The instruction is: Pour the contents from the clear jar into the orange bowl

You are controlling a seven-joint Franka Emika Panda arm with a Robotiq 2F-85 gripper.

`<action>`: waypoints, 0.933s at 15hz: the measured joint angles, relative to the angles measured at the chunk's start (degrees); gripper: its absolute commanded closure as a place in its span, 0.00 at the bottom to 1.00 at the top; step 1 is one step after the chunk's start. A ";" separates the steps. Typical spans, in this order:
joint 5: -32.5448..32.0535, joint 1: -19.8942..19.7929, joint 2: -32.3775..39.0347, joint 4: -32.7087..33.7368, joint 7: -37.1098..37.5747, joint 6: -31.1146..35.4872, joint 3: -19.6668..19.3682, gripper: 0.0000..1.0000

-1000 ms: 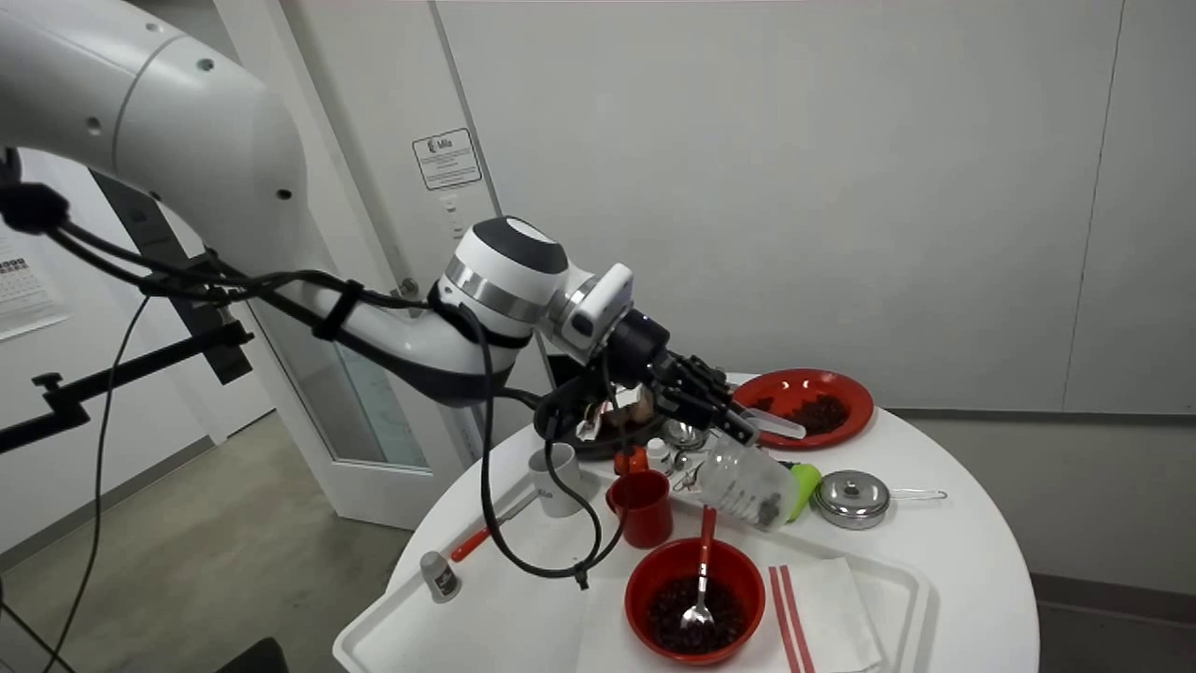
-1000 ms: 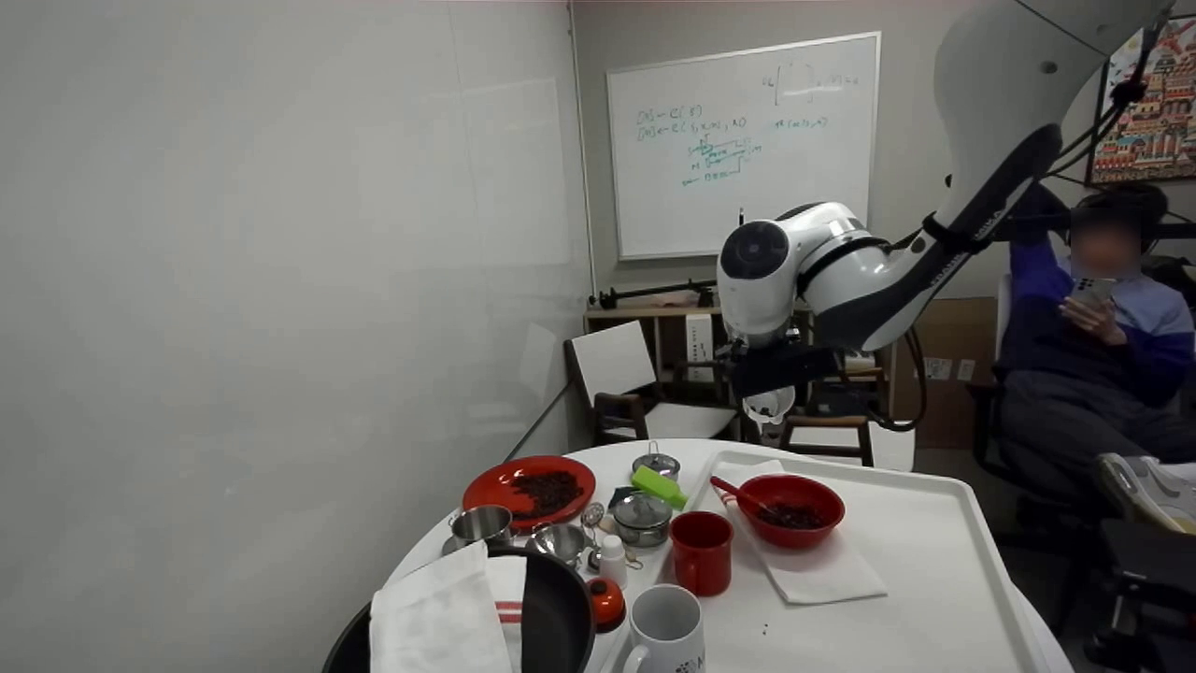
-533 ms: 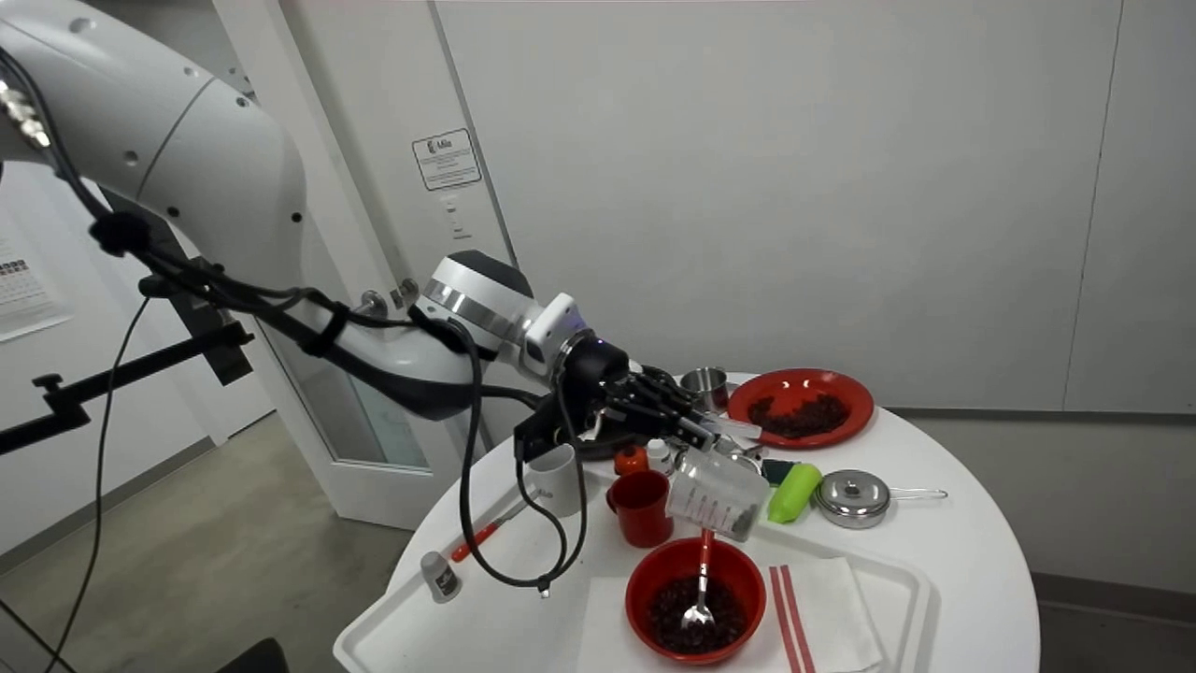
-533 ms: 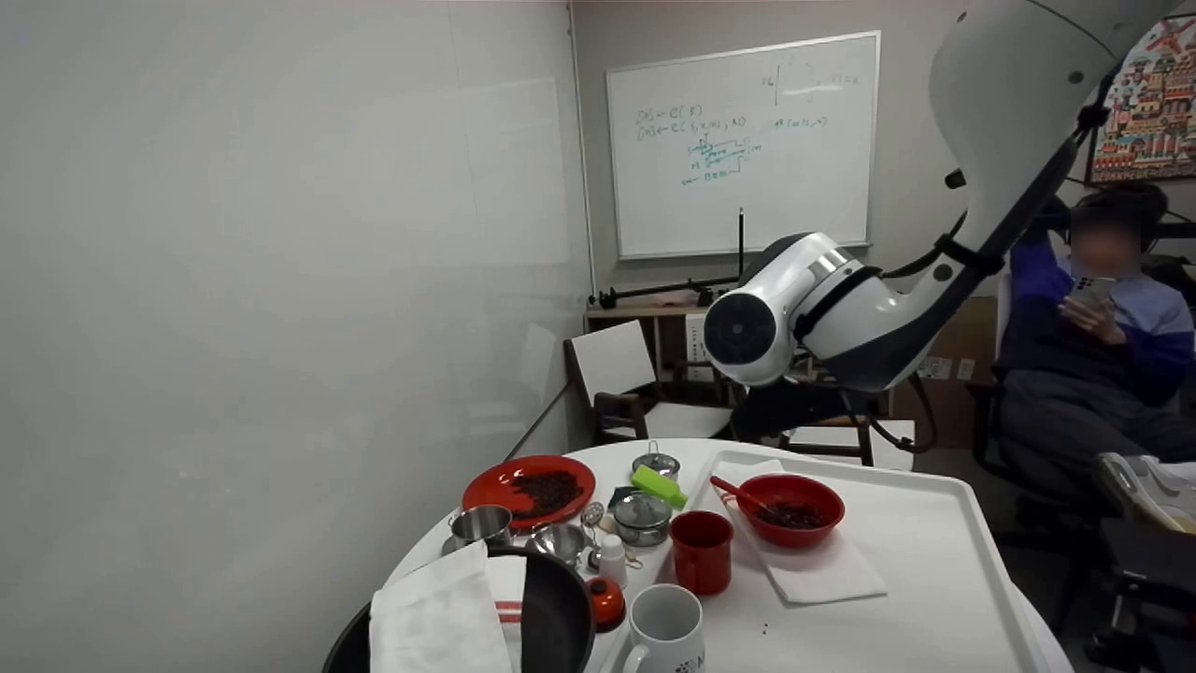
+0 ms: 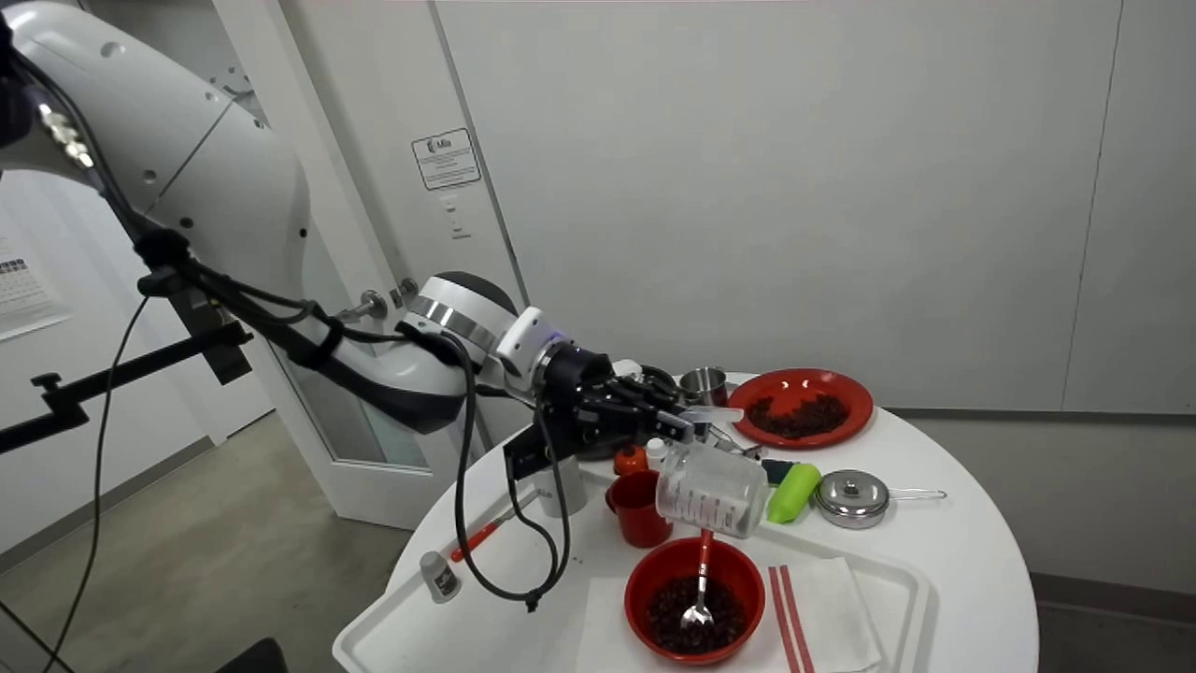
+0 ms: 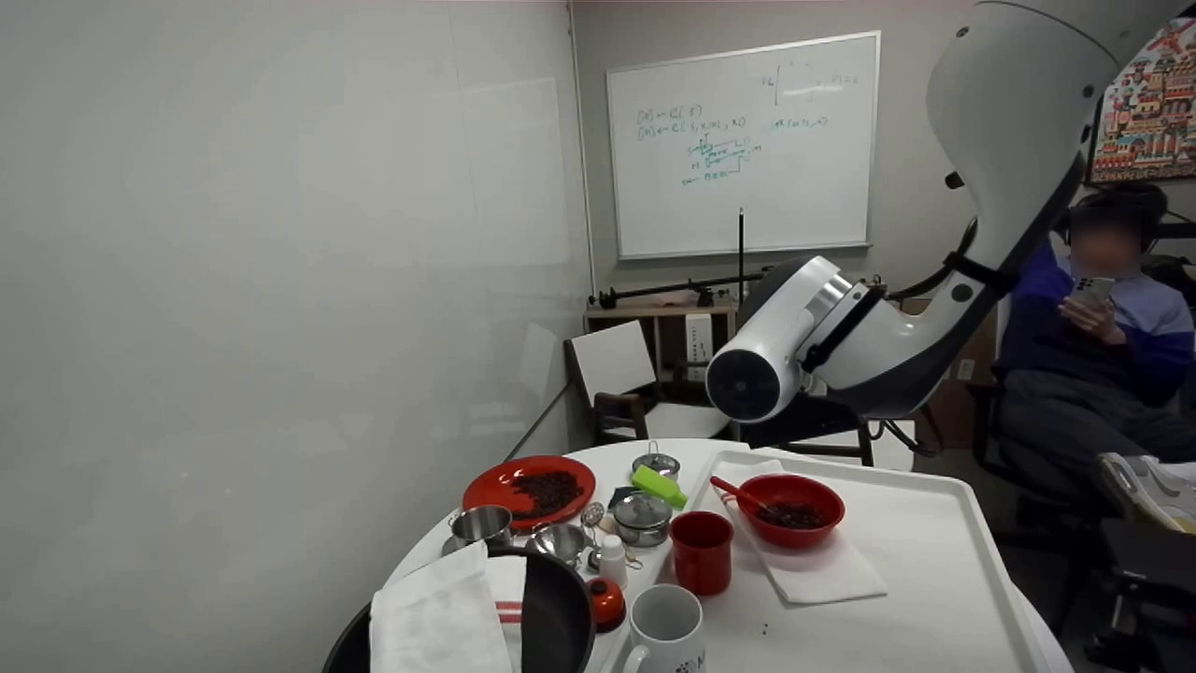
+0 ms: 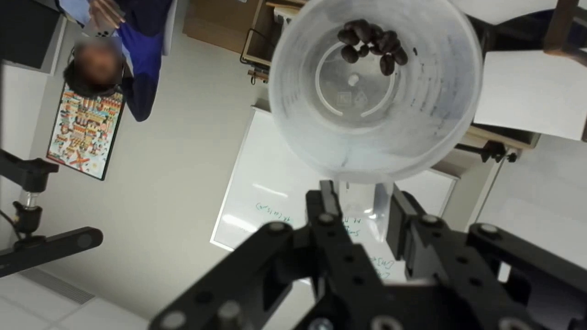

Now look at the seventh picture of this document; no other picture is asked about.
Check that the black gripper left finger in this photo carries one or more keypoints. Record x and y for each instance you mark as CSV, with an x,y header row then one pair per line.
x,y
326,207

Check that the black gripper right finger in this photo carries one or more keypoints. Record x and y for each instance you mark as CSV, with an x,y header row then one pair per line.
x,y
409,225

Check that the clear plastic measuring cup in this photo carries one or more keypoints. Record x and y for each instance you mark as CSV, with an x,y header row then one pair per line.
x,y
317,121

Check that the dark coffee beans pile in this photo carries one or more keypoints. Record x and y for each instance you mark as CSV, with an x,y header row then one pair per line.
x,y
372,38

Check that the black boom rod stand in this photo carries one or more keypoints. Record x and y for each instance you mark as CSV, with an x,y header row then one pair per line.
x,y
499,150

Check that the white sheet board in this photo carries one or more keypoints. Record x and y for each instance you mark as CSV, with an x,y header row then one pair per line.
x,y
532,91

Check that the cardboard box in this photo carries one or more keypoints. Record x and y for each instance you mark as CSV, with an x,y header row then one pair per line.
x,y
213,20

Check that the seated person in blue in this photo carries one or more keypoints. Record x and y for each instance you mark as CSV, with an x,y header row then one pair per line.
x,y
143,47

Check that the colourful patterned sheet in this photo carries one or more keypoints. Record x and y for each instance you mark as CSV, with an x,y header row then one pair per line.
x,y
84,134

